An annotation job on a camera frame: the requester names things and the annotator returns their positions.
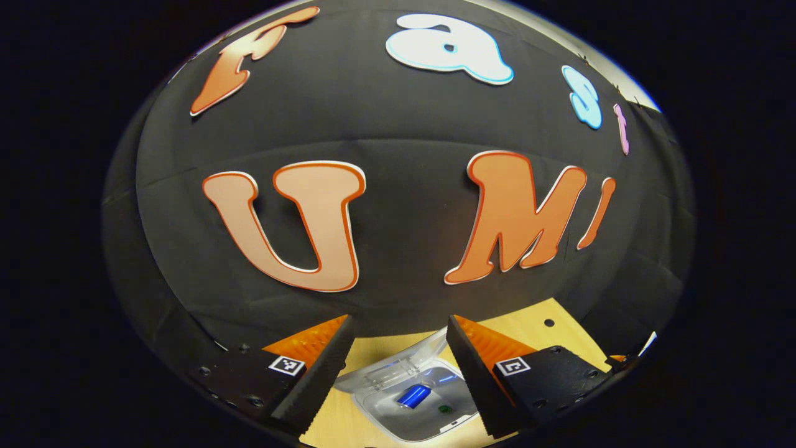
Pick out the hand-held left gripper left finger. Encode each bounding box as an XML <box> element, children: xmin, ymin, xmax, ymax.
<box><xmin>177</xmin><ymin>314</ymin><xmax>356</xmax><ymax>436</ymax></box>

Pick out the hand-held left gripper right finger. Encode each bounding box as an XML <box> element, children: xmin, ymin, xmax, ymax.
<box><xmin>446</xmin><ymin>314</ymin><xmax>622</xmax><ymax>438</ymax></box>

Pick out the white desktop garbage bin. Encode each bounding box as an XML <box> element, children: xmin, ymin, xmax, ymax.
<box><xmin>333</xmin><ymin>327</ymin><xmax>483</xmax><ymax>444</ymax></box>

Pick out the blue pop can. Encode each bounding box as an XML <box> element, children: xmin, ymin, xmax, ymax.
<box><xmin>397</xmin><ymin>384</ymin><xmax>433</xmax><ymax>409</ymax></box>

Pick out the wooden desktop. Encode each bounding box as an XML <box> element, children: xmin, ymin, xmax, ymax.
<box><xmin>298</xmin><ymin>297</ymin><xmax>613</xmax><ymax>448</ymax></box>

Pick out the black backdrop cloth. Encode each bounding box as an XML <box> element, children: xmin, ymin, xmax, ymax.
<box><xmin>134</xmin><ymin>0</ymin><xmax>696</xmax><ymax>355</ymax></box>

